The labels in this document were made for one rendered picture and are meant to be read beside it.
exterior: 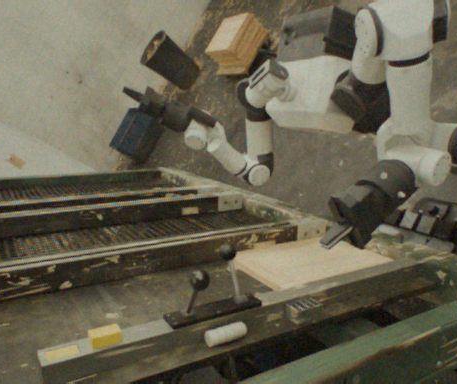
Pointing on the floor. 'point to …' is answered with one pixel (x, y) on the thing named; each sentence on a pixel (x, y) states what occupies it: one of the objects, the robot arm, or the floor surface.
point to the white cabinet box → (14, 150)
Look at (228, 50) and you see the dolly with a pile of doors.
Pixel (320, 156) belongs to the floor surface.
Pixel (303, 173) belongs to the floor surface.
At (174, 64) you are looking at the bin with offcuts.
